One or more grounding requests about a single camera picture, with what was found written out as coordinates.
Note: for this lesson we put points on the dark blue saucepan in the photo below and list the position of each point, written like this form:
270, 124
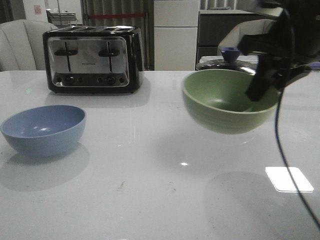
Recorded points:
315, 66

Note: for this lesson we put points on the dark kitchen counter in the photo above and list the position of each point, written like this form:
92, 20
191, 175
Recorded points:
214, 25

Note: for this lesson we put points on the white cabinet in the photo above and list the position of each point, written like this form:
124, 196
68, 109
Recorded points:
175, 34

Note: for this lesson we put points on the beige chair left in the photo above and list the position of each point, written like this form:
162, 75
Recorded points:
21, 45

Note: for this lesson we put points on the glass pot lid blue knob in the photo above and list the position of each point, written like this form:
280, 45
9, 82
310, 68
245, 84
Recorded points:
229, 61

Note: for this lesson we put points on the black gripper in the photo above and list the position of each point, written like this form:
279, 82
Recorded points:
284, 52

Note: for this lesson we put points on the light blue bowl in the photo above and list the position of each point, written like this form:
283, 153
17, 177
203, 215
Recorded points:
45, 131

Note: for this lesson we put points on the light green bowl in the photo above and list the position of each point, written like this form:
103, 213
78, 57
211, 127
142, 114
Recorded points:
216, 99

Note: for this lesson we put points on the beige chair right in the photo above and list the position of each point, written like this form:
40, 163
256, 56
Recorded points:
253, 27

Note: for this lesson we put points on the black and chrome toaster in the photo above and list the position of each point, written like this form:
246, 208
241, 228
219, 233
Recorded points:
94, 59

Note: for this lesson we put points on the beige chair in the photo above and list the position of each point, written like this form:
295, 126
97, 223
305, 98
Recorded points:
21, 45
253, 27

